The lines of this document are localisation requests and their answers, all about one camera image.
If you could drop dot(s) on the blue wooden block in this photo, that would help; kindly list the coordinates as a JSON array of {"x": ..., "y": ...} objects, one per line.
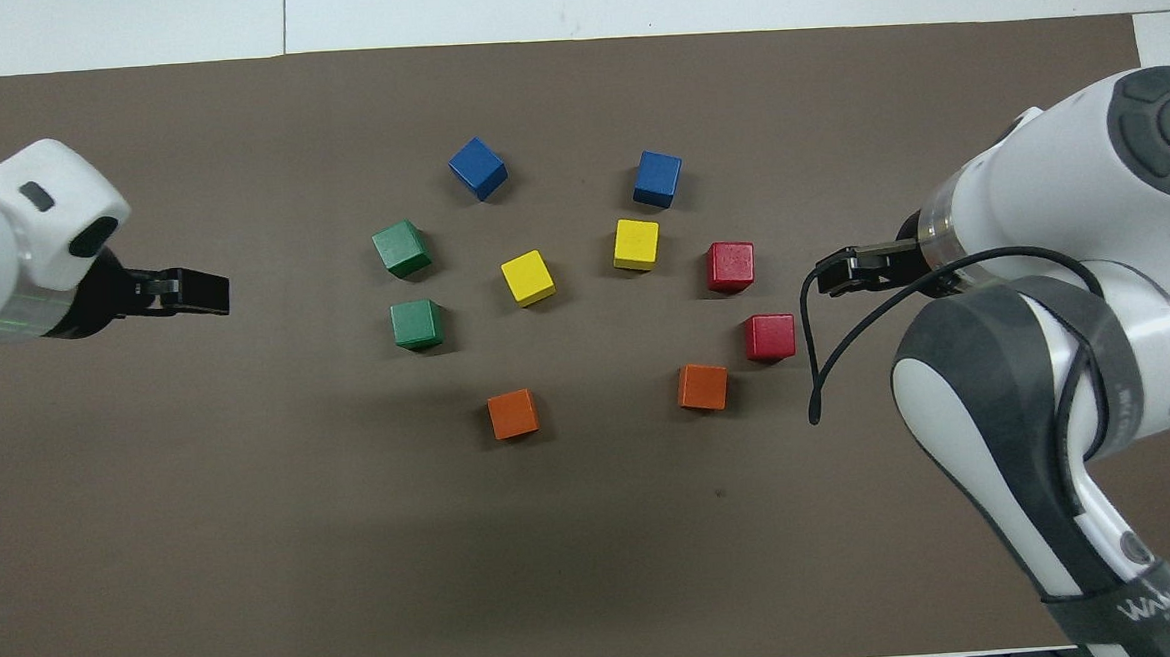
[
  {"x": 657, "y": 177},
  {"x": 477, "y": 168}
]

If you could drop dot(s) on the red wooden block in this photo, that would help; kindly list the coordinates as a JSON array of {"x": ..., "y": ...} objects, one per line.
[
  {"x": 770, "y": 337},
  {"x": 730, "y": 266}
]

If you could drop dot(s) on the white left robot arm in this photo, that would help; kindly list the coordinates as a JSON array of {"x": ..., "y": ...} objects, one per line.
[{"x": 0, "y": 249}]

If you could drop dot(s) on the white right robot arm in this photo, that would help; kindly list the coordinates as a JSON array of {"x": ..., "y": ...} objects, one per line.
[{"x": 1059, "y": 203}]

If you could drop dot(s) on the orange wooden block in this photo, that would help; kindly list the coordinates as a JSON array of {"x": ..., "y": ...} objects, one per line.
[
  {"x": 702, "y": 386},
  {"x": 512, "y": 413}
]

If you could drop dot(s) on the green wooden block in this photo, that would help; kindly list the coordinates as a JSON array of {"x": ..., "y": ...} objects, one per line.
[
  {"x": 417, "y": 324},
  {"x": 402, "y": 248}
]

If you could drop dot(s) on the brown table mat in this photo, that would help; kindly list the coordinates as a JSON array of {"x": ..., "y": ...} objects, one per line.
[{"x": 597, "y": 548}]

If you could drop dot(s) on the yellow wooden block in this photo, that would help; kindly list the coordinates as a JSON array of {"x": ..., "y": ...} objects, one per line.
[
  {"x": 527, "y": 276},
  {"x": 636, "y": 244}
]

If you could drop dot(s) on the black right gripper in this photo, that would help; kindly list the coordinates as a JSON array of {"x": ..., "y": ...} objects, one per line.
[{"x": 907, "y": 262}]

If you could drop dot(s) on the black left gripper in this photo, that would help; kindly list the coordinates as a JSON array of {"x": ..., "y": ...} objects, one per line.
[{"x": 103, "y": 299}]

